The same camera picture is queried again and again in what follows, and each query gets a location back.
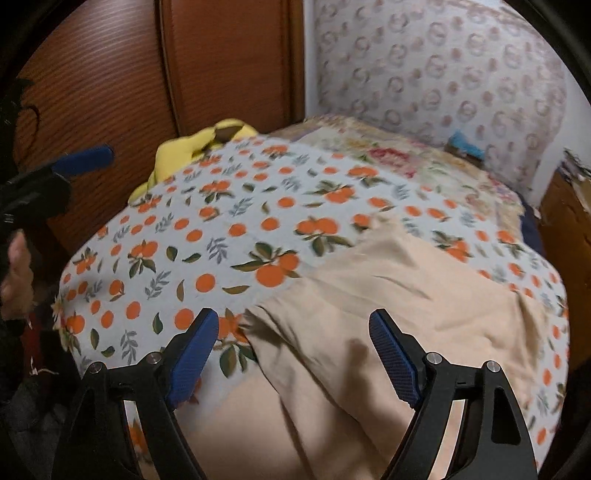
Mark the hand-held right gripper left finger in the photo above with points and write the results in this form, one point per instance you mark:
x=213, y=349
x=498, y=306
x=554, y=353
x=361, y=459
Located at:
x=194, y=356

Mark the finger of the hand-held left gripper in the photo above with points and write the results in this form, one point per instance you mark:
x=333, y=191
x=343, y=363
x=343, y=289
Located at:
x=87, y=159

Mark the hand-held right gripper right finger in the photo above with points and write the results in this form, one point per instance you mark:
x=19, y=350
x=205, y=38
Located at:
x=395, y=361

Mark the beige printed t-shirt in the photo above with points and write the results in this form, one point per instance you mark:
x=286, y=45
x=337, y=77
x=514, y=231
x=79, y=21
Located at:
x=369, y=286

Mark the person's left hand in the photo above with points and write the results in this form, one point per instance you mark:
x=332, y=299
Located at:
x=18, y=277

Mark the yellow plush toy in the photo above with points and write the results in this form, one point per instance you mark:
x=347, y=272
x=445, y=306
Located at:
x=175, y=157

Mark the orange fruit print bed sheet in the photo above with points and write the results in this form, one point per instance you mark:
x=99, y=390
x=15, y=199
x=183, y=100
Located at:
x=207, y=230

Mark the brown wooden wardrobe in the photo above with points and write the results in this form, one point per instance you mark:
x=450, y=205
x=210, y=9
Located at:
x=207, y=69

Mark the person's dark printed clothing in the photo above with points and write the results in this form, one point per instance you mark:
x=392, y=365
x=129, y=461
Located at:
x=37, y=369

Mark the dark blue cloth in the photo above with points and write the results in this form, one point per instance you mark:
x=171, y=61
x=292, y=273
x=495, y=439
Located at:
x=531, y=230

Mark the floral patterned blanket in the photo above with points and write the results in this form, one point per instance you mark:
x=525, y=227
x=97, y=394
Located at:
x=392, y=157

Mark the brown wooden dresser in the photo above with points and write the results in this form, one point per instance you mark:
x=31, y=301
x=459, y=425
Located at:
x=563, y=221

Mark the small blue object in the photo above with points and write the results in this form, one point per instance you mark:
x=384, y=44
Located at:
x=461, y=141

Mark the clutter on dresser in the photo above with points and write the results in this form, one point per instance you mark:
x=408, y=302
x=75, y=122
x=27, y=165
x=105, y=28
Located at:
x=575, y=166

